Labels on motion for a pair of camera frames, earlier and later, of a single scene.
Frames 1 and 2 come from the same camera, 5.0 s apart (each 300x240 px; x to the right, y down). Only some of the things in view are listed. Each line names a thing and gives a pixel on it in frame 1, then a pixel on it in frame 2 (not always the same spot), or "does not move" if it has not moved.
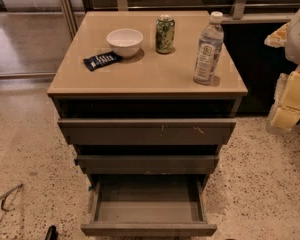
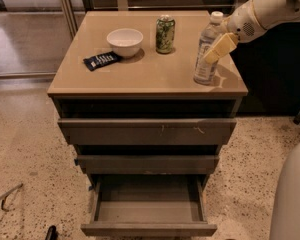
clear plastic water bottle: x=209 y=50 does not move
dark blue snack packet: x=102 y=60 does not move
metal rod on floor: x=4 y=196 does not move
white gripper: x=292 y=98 -> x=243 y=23
